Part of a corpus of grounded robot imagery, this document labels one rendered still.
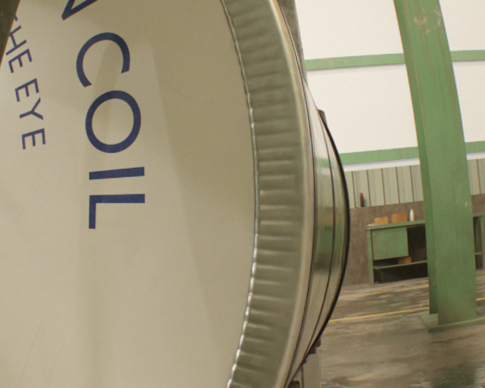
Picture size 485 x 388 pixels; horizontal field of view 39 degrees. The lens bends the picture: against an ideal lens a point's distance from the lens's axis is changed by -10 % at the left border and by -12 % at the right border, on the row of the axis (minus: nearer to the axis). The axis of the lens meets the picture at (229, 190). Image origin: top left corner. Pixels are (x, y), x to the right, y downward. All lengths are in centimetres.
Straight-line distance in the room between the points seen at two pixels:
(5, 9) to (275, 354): 36
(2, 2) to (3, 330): 36
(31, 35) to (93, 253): 22
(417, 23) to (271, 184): 458
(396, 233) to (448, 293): 601
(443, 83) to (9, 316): 455
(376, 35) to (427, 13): 722
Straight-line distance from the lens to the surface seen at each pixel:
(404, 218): 1131
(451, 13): 1264
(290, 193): 61
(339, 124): 1205
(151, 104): 64
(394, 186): 1194
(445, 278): 496
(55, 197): 66
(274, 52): 63
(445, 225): 495
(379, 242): 1091
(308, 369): 283
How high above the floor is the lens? 68
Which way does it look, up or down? 5 degrees up
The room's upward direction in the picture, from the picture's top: 5 degrees counter-clockwise
